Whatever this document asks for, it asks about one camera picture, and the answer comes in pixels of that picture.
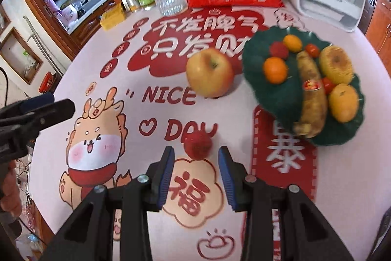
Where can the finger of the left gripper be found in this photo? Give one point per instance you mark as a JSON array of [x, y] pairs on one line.
[[28, 105], [48, 115]]

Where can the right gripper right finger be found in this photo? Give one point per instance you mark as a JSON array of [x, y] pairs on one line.
[[305, 234]]

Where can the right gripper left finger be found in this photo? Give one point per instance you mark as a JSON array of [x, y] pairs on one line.
[[88, 232]]

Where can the spotted brown banana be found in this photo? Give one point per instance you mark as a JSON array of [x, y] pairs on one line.
[[314, 106]]

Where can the large orange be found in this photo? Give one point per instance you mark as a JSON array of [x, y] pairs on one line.
[[343, 102]]

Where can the red strawberry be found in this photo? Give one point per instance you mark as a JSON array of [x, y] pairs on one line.
[[197, 145]]

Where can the cherry tomato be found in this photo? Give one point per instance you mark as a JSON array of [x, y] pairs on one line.
[[328, 85], [313, 50]]

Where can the small orange tangerine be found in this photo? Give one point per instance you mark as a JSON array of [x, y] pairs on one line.
[[275, 70]]

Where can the spotted yellow pear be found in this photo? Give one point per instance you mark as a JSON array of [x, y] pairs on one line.
[[336, 65]]

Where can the dark red fruit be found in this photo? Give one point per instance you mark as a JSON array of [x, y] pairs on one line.
[[279, 50]]

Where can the small yellow kumquat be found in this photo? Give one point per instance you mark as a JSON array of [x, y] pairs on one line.
[[293, 43]]

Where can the person left hand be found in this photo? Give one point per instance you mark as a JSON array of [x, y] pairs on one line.
[[11, 201]]

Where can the red trash bin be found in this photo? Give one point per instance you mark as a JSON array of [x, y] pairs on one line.
[[48, 83]]

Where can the yellow small box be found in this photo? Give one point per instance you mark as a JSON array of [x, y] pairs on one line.
[[112, 17]]

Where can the green scalloped plate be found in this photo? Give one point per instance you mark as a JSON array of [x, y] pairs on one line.
[[285, 101]]

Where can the red yellow apple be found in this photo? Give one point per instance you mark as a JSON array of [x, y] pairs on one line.
[[209, 73]]

